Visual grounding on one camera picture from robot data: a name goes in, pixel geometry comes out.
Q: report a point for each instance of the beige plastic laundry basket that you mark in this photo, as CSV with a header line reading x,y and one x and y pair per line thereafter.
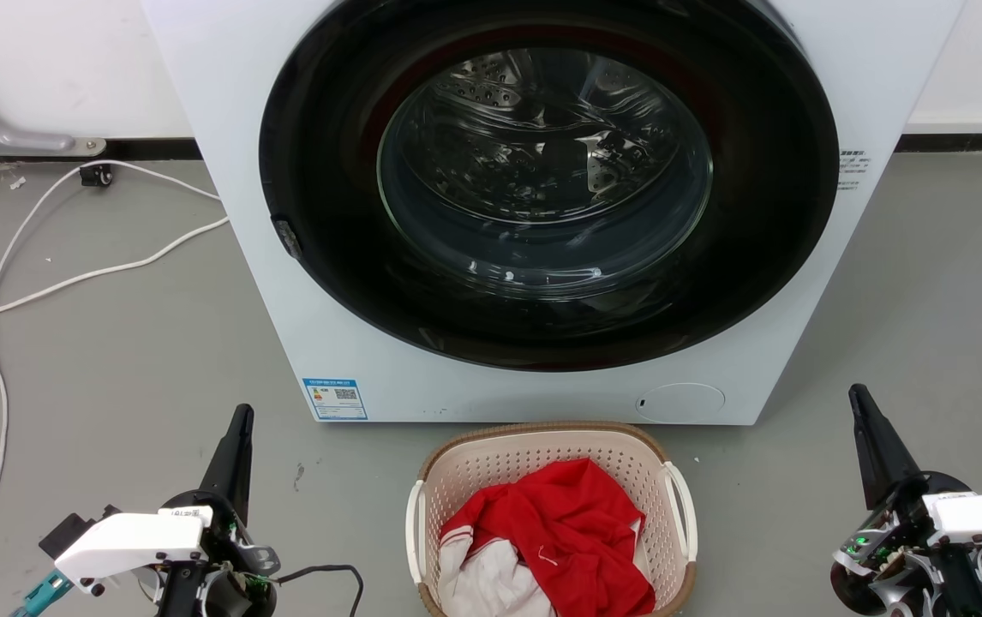
x,y
508,454

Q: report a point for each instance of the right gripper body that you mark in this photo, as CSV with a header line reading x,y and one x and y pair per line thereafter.
x,y
894,548

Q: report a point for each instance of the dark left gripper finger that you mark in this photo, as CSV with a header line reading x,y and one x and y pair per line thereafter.
x,y
232,463

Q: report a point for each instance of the grey wall pipe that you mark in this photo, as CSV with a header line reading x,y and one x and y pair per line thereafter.
x,y
20,139

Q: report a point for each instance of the small black caster wheel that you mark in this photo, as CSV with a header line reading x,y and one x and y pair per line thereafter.
x,y
97,176

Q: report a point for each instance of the blue energy label sticker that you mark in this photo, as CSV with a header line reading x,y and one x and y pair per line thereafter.
x,y
335,399

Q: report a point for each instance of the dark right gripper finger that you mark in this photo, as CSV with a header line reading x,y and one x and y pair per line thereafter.
x,y
881,454

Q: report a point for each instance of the round white filter cover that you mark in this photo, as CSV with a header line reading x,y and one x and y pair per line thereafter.
x,y
679,403

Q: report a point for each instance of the round black washer door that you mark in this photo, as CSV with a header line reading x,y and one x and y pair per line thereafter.
x,y
328,257

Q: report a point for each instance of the white front-load washing machine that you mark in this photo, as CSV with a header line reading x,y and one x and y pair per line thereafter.
x,y
354,360

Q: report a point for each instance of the white garment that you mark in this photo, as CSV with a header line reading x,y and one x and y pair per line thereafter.
x,y
491,578

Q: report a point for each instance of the small text warning sticker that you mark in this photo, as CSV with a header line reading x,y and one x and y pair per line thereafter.
x,y
853,170

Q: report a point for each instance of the red garment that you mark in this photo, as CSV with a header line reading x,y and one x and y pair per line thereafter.
x,y
577,531

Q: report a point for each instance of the steel washer drum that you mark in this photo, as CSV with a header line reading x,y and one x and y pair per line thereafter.
x,y
542,146

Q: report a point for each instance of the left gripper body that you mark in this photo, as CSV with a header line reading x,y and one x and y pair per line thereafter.
x,y
234,566

